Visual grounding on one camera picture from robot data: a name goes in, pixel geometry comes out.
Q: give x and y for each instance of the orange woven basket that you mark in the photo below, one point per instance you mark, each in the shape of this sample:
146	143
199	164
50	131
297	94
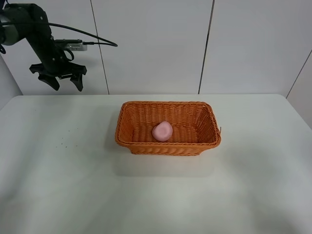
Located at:
195	128

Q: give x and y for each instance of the pink peach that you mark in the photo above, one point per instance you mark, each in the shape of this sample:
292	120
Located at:
163	131

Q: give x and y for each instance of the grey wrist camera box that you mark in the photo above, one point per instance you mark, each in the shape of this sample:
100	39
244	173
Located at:
71	44

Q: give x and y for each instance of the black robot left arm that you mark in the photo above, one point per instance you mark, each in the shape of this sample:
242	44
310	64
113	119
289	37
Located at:
29	21

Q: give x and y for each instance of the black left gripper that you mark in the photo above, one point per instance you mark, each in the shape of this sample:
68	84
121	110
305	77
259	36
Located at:
54	62

